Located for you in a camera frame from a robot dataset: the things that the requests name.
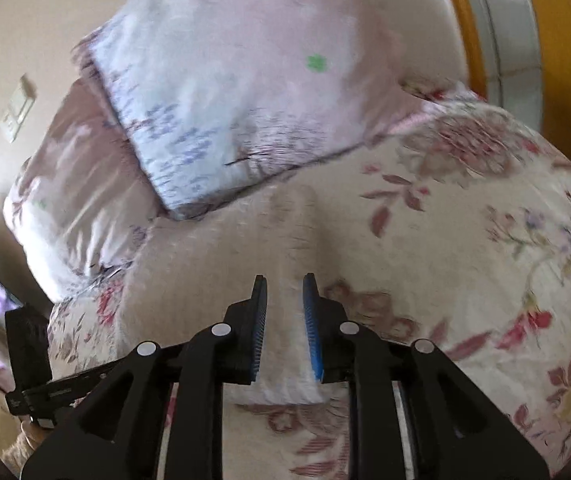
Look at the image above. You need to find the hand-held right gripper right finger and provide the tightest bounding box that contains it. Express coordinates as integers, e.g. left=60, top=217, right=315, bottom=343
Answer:
left=302, top=273, right=549, bottom=480

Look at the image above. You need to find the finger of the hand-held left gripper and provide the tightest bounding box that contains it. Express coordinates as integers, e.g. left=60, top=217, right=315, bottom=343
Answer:
left=46, top=358, right=134, bottom=402

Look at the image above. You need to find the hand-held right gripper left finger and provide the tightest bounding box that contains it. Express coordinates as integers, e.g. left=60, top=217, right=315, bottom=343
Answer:
left=20, top=275, right=268, bottom=480

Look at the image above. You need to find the beige cable knit sweater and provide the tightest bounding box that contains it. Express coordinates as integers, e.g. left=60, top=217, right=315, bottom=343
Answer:
left=120, top=180, right=351, bottom=407

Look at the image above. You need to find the person's left forearm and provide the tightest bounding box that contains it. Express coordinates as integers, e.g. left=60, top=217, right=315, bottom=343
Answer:
left=0, top=417, right=52, bottom=476

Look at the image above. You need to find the pink floral pillow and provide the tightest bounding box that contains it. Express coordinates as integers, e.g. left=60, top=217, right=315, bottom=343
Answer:
left=3, top=77, right=172, bottom=302

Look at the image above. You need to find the floral bedsheet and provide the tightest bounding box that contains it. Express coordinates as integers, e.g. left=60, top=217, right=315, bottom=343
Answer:
left=46, top=80, right=571, bottom=480

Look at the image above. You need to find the pink pillow with blue flowers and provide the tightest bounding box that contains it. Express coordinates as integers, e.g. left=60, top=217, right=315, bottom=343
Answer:
left=72, top=0, right=472, bottom=221

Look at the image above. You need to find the beige wall switch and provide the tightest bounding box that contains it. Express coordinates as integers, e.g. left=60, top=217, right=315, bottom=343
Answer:
left=0, top=74, right=38, bottom=144

